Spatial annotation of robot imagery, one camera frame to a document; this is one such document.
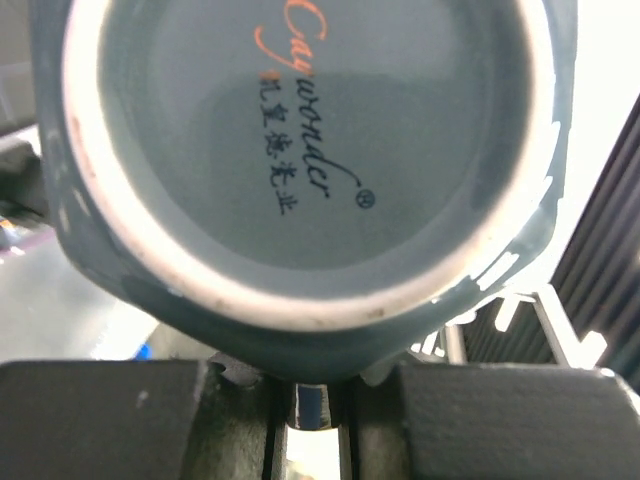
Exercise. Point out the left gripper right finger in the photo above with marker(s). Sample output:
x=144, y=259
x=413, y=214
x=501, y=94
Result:
x=490, y=421

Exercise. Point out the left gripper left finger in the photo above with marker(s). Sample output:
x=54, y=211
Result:
x=171, y=419

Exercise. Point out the teal ceramic cup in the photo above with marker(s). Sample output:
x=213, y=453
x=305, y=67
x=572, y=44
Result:
x=307, y=186

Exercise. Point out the stainless steel dish rack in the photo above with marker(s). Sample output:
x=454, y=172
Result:
x=516, y=328

